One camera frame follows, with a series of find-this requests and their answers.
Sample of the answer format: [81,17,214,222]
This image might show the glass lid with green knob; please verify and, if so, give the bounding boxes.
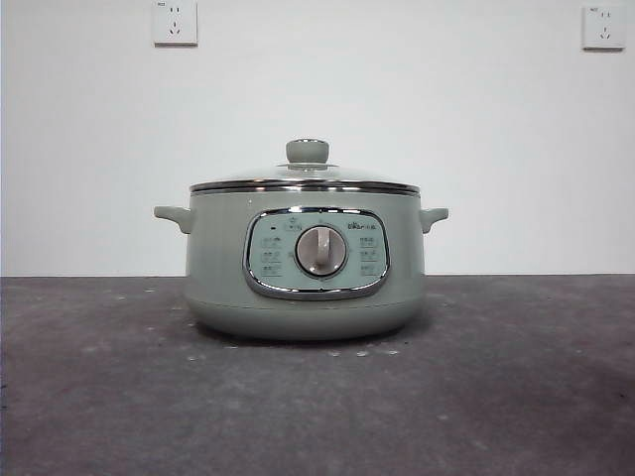
[190,138,421,195]

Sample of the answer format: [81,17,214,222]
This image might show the pale green electric pot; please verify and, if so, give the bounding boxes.
[153,189,450,341]

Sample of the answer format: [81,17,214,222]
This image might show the white wall socket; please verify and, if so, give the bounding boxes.
[580,4,627,53]
[152,0,200,49]

